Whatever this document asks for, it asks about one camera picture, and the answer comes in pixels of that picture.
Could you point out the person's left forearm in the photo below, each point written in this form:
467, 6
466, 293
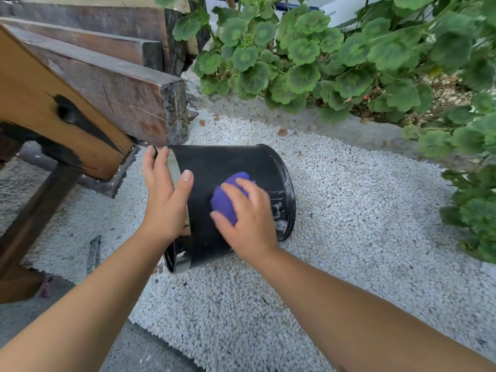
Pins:
85, 306

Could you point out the person's right middle finger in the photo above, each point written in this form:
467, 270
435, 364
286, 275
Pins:
254, 189

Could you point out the purple cleaning cloth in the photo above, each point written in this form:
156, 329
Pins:
224, 199

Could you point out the small dark metal strip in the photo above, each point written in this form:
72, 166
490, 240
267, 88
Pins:
93, 253

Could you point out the dark wooden bench leg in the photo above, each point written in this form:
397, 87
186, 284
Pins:
35, 213

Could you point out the person's left hand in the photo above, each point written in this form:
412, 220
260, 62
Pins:
164, 207

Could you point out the green geranium plant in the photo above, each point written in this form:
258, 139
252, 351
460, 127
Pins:
348, 61

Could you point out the black plastic bucket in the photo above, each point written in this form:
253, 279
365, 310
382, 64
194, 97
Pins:
217, 166

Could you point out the person's left middle finger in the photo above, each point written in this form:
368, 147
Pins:
149, 166

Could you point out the person's right thumb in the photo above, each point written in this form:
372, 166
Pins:
223, 224

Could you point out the person's left thumb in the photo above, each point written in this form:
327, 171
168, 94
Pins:
184, 189

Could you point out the brown wooden bench plank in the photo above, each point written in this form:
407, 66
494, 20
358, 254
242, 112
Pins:
42, 108

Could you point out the person's right hand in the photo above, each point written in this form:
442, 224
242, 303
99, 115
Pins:
252, 224

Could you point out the person's right forearm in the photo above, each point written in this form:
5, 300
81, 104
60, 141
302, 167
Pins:
348, 313

